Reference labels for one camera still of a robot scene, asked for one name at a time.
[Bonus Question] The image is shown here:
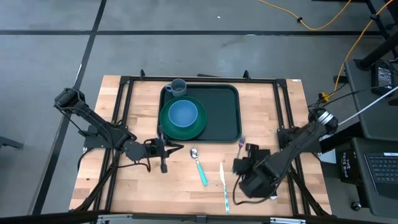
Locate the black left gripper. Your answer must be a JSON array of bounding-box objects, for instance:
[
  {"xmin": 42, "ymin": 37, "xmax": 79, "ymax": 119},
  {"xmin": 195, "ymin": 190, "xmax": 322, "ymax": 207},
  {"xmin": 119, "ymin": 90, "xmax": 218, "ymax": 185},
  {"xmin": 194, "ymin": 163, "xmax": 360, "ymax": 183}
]
[{"xmin": 142, "ymin": 125, "xmax": 185, "ymax": 174}]

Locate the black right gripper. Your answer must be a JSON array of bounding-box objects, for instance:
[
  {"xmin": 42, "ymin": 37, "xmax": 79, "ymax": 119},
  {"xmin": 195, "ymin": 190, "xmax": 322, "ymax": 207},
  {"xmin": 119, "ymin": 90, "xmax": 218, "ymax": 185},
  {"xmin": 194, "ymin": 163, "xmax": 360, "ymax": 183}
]
[{"xmin": 232, "ymin": 142, "xmax": 272, "ymax": 180}]

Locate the green round plate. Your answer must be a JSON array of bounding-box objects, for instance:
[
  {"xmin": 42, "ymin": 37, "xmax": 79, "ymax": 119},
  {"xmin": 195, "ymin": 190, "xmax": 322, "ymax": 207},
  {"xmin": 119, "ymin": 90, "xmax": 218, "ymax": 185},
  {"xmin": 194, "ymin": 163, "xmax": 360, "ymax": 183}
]
[{"xmin": 159, "ymin": 96, "xmax": 208, "ymax": 141}]

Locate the iridescent metal fork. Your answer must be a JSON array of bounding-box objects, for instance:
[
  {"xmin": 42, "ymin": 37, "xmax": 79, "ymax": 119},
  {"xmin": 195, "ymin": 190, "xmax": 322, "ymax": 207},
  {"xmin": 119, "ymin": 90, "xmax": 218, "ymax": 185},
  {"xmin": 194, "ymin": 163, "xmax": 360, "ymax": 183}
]
[{"xmin": 231, "ymin": 135, "xmax": 247, "ymax": 174}]

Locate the black cloth napkin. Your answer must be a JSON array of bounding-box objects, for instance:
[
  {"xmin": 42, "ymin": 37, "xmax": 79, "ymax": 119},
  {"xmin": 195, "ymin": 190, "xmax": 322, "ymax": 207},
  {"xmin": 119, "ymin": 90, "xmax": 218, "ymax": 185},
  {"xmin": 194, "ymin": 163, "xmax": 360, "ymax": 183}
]
[{"xmin": 239, "ymin": 172, "xmax": 278, "ymax": 200}]

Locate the blue round bowl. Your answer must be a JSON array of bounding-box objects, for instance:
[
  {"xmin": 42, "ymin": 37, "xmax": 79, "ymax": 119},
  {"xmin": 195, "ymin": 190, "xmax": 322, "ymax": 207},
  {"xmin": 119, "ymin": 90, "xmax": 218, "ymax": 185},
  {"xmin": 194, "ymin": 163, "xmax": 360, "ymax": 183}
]
[{"xmin": 168, "ymin": 100, "xmax": 199, "ymax": 128}]

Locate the teal-handled metal spoon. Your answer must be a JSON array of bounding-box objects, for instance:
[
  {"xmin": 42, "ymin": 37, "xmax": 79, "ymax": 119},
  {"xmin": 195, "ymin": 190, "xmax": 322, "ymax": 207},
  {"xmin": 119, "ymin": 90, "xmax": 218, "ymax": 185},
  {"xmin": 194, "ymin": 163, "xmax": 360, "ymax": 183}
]
[{"xmin": 190, "ymin": 147, "xmax": 208, "ymax": 187}]

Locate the grey-blue cup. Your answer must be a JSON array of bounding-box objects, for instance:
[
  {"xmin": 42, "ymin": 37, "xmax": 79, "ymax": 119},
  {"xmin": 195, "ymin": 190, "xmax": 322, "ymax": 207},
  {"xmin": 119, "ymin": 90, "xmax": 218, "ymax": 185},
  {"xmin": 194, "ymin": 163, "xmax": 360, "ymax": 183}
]
[{"xmin": 164, "ymin": 78, "xmax": 188, "ymax": 98}]

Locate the dark green plastic tray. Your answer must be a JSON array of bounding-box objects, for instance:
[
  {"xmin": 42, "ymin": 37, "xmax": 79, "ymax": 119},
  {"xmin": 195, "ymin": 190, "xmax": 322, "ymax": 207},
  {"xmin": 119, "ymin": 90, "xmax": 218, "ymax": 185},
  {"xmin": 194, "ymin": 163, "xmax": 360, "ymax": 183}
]
[{"xmin": 157, "ymin": 83, "xmax": 243, "ymax": 144}]

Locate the black printed tote bag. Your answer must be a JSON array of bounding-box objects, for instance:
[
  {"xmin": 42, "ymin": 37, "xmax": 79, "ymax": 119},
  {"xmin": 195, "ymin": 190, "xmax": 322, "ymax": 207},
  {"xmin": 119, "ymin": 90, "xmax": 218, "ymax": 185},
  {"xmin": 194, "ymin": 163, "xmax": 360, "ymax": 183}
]
[{"xmin": 337, "ymin": 149, "xmax": 358, "ymax": 184}]

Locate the grey side desk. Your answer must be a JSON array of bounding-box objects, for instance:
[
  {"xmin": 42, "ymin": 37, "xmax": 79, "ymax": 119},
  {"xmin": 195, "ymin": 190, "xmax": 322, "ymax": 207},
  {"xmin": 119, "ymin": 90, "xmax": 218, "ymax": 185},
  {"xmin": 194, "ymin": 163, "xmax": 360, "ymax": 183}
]
[{"xmin": 344, "ymin": 58, "xmax": 398, "ymax": 218}]

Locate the dark laptop computer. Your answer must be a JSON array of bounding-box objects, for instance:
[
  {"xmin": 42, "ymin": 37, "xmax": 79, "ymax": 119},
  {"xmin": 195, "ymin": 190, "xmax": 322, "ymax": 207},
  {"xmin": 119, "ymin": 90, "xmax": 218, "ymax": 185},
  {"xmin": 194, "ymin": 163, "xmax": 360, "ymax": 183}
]
[{"xmin": 363, "ymin": 152, "xmax": 398, "ymax": 200}]

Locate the black power adapter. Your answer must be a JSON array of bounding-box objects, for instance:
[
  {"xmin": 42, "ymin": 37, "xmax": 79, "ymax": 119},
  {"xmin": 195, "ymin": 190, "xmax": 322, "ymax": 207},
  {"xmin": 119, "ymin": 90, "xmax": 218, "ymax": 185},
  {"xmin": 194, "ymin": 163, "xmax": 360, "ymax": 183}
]
[{"xmin": 371, "ymin": 62, "xmax": 396, "ymax": 96}]

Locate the grey furniture leg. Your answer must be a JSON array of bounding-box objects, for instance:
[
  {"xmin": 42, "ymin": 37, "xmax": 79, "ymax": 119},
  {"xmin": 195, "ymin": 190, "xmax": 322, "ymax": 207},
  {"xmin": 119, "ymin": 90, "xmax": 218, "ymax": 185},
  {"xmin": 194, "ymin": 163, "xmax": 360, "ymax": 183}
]
[{"xmin": 0, "ymin": 136, "xmax": 24, "ymax": 149}]

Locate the black stand leg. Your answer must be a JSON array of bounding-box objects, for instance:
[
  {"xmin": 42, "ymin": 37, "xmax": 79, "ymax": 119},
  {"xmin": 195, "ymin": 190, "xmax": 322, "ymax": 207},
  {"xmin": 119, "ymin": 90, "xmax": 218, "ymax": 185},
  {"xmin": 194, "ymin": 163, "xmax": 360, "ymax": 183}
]
[{"xmin": 354, "ymin": 0, "xmax": 398, "ymax": 71}]

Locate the teal-handled metal knife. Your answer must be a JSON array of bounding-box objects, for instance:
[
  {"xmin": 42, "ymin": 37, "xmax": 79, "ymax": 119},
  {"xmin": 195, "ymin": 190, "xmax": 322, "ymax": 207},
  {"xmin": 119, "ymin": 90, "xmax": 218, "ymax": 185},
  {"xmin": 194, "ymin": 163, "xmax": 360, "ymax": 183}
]
[{"xmin": 219, "ymin": 162, "xmax": 231, "ymax": 214}]

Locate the black metal table frame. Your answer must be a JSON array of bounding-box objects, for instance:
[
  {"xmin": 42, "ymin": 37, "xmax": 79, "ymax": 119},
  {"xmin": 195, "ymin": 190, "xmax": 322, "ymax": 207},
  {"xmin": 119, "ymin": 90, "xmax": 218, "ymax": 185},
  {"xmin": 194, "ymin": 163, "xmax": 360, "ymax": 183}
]
[{"xmin": 70, "ymin": 68, "xmax": 332, "ymax": 224}]

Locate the yellow power cable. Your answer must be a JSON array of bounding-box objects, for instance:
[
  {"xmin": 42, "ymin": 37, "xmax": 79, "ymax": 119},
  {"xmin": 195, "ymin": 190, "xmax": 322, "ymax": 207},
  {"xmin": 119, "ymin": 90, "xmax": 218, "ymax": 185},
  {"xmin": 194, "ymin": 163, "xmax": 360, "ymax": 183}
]
[
  {"xmin": 257, "ymin": 0, "xmax": 353, "ymax": 31},
  {"xmin": 321, "ymin": 0, "xmax": 394, "ymax": 102}
]

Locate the white cable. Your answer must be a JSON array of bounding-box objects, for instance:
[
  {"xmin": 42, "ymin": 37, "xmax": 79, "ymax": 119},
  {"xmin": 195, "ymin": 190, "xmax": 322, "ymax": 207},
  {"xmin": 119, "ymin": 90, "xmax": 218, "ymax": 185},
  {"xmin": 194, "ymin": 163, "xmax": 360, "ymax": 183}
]
[{"xmin": 338, "ymin": 88, "xmax": 398, "ymax": 126}]

